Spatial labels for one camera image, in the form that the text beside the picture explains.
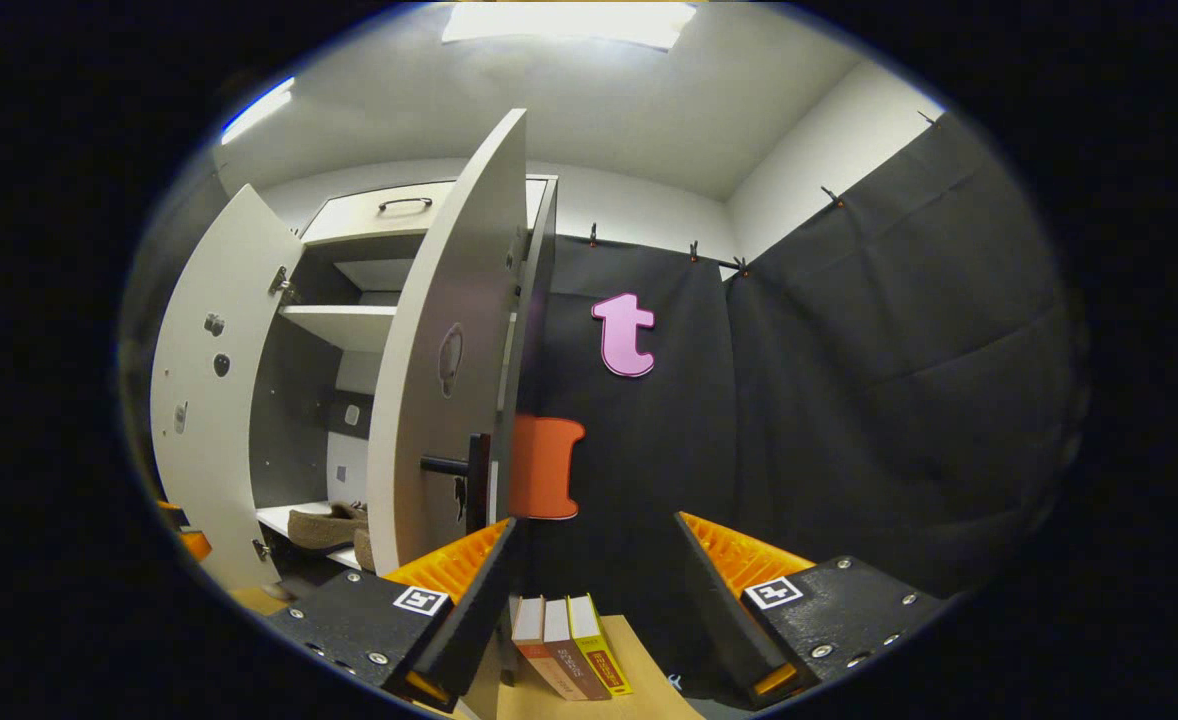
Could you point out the yellow book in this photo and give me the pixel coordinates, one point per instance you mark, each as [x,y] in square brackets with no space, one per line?
[589,630]

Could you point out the brown fluffy shoe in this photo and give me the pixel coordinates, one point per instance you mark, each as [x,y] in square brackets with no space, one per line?
[365,550]
[324,527]

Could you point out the brown book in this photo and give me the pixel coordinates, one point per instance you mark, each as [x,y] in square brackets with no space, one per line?
[559,625]

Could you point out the white cabinet drawer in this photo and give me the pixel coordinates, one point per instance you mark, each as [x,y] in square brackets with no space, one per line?
[349,215]

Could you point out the white cabinet shelf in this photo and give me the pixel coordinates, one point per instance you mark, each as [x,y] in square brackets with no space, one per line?
[274,517]
[349,325]

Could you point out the white shoe cabinet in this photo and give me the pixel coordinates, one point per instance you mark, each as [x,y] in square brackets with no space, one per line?
[294,420]

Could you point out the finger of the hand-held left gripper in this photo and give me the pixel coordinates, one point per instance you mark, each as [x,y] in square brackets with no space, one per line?
[196,545]

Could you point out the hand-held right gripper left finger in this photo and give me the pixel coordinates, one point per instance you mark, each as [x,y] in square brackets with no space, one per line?
[474,600]

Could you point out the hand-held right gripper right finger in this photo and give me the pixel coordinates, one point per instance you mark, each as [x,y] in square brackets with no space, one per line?
[714,610]

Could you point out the large ceiling light panel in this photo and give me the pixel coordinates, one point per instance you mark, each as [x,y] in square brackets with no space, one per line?
[569,22]

